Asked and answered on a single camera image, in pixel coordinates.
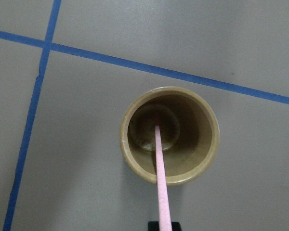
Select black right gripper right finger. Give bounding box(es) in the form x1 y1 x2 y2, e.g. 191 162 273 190
171 222 182 231

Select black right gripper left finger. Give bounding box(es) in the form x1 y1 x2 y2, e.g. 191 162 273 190
147 221 159 231

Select pink chopstick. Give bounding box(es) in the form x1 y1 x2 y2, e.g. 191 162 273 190
155 113 172 231

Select tan bamboo cup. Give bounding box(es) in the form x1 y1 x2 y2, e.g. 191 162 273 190
120 87 220 186

